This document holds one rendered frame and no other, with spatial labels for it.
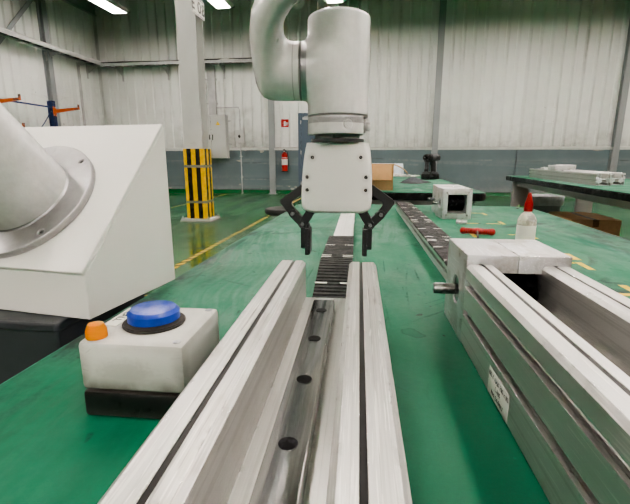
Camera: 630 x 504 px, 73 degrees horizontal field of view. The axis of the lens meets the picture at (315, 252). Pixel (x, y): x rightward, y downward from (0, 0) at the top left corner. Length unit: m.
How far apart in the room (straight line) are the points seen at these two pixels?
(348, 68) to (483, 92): 11.18
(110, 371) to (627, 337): 0.36
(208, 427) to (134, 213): 0.47
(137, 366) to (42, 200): 0.35
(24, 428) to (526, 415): 0.35
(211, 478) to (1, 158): 0.49
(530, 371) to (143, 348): 0.26
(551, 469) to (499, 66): 11.71
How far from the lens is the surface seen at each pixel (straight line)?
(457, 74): 11.69
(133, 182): 0.62
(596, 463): 0.25
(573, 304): 0.42
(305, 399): 0.25
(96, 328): 0.35
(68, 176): 0.67
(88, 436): 0.36
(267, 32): 0.57
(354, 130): 0.59
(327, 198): 0.60
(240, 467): 0.23
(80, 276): 0.57
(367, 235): 0.62
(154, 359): 0.33
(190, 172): 6.81
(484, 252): 0.46
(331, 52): 0.59
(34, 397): 0.43
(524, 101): 12.00
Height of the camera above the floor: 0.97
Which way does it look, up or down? 13 degrees down
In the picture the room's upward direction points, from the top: straight up
